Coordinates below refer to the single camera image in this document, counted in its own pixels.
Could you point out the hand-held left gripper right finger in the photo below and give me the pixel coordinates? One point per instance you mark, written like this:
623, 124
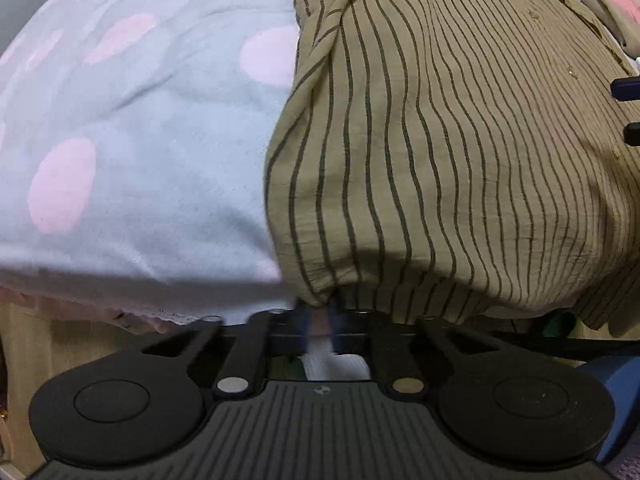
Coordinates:
337, 332

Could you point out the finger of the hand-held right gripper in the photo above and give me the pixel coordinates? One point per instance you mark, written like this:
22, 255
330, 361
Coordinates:
627, 88
633, 133

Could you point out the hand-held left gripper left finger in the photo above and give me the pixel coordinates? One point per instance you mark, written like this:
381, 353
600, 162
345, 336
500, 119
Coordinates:
303, 327

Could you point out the brown striped shirt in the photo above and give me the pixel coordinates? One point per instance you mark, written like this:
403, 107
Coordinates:
425, 135

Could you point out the olive folded blanket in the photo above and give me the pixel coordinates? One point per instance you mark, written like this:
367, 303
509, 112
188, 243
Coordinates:
612, 20

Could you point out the pink lace-edged bed sheet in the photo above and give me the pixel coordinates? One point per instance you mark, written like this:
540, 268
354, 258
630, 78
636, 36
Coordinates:
100, 307

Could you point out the green object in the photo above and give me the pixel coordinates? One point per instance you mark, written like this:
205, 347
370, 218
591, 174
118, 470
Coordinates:
559, 325

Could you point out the grey pink-dotted bed blanket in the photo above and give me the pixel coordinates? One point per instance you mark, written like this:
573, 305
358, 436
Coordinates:
150, 160

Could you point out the blue fabric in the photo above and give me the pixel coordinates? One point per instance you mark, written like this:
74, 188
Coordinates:
620, 400

